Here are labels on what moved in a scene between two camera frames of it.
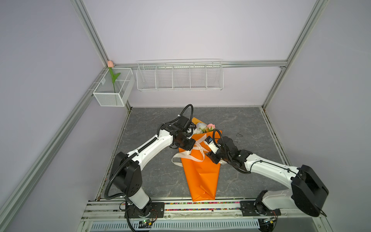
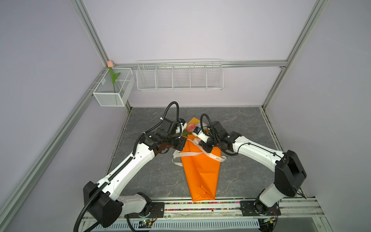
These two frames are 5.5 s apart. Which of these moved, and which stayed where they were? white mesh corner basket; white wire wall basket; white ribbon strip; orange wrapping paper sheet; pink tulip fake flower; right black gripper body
Moved: white ribbon strip; right black gripper body
Stayed: white wire wall basket; orange wrapping paper sheet; pink tulip fake flower; white mesh corner basket
